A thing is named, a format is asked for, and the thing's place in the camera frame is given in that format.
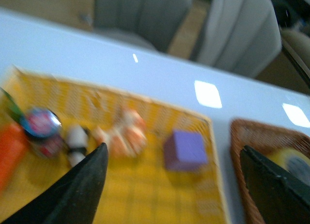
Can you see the purple foam block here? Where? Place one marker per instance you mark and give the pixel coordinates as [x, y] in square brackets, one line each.
[184, 151]

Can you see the grey upholstered chair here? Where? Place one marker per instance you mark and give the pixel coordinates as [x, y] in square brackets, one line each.
[150, 24]
[238, 36]

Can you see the left grey upholstered chair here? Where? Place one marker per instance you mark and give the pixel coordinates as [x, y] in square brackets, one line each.
[150, 24]

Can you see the yellow wicker basket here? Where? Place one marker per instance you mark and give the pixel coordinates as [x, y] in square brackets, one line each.
[137, 190]

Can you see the small printed can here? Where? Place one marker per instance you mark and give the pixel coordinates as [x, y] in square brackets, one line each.
[43, 129]

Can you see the orange white shrimp toy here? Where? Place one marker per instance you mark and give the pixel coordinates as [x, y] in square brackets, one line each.
[126, 138]

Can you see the brown wicker basket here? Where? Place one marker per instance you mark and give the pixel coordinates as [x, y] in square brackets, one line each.
[265, 139]

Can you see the orange carrot toy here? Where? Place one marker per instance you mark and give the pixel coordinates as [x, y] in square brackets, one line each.
[13, 147]

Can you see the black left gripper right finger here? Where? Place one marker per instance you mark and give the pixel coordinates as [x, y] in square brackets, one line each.
[279, 197]

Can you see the black white panda toy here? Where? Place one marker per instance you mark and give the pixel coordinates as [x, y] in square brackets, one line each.
[77, 143]

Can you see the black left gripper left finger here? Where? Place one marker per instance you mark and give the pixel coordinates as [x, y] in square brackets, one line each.
[73, 199]

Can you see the yellow tape roll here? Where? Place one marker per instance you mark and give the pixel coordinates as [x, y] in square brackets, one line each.
[293, 162]

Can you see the right grey upholstered chair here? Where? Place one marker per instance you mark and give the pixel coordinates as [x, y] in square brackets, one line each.
[238, 36]

